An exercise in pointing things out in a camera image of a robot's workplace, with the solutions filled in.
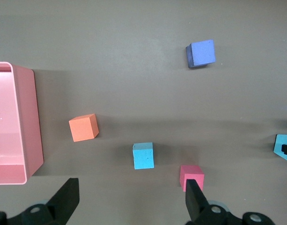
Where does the blue foam cube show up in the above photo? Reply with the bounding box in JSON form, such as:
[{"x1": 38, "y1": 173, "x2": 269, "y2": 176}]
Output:
[
  {"x1": 132, "y1": 142, "x2": 155, "y2": 170},
  {"x1": 273, "y1": 134, "x2": 287, "y2": 162}
]

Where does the pink plastic bin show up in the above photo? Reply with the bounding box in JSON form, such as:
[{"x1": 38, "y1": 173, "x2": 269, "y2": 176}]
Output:
[{"x1": 0, "y1": 61, "x2": 44, "y2": 186}]

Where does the brown table cover sheet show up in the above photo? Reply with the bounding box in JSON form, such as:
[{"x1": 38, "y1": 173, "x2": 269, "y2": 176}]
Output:
[{"x1": 0, "y1": 0, "x2": 287, "y2": 225}]

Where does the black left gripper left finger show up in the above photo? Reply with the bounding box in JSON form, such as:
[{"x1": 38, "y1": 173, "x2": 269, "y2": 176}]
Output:
[{"x1": 7, "y1": 177, "x2": 80, "y2": 225}]

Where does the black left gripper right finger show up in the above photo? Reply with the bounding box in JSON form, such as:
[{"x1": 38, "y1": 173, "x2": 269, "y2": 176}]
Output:
[{"x1": 184, "y1": 179, "x2": 243, "y2": 225}]

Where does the orange foam cube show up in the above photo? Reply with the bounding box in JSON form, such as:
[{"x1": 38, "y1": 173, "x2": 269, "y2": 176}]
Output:
[{"x1": 68, "y1": 113, "x2": 100, "y2": 143}]

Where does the purple foam cube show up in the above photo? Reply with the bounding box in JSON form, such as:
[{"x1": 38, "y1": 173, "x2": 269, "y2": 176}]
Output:
[{"x1": 185, "y1": 39, "x2": 216, "y2": 69}]

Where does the red foam cube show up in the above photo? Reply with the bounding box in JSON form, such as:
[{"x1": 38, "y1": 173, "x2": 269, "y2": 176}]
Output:
[{"x1": 179, "y1": 164, "x2": 205, "y2": 192}]

